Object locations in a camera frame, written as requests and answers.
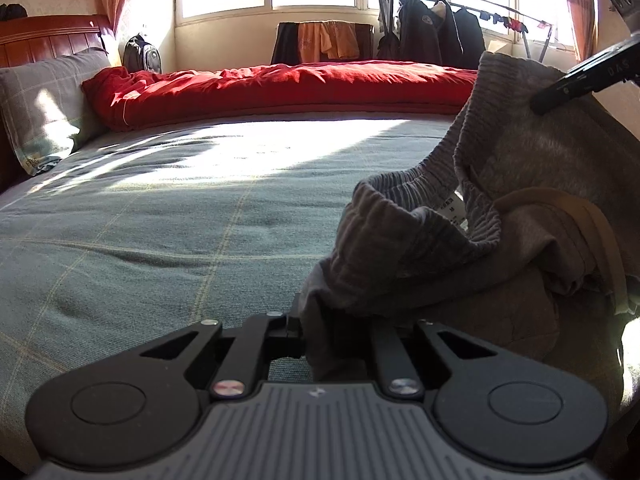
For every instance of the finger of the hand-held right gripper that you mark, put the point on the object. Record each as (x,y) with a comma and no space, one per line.
(575,80)

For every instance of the red quilt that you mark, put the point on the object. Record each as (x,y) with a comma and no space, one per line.
(280,90)

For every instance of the orange draped cloth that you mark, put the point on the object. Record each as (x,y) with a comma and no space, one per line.
(327,40)

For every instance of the dark cloth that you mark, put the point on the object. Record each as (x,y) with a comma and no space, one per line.
(12,11)

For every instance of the grey sweatpants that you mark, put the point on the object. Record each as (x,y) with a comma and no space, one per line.
(525,160)

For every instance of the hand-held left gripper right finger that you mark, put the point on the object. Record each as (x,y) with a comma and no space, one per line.
(385,345)

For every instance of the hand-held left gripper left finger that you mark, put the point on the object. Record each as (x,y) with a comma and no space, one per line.
(287,332)

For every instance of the metal clothes rack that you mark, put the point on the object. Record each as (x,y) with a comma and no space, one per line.
(500,9)

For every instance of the wooden headboard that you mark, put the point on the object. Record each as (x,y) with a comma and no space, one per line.
(50,37)

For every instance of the black backpack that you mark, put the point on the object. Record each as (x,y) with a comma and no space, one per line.
(142,55)

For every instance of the black jacket with round badge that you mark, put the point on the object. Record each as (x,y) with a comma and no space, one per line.
(417,30)

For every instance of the dark hanging bag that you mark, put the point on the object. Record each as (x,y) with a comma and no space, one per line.
(386,35)

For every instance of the black draped cloth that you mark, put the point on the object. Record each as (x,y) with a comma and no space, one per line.
(285,45)

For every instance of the grey plaid pillow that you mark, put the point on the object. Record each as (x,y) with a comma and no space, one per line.
(45,105)

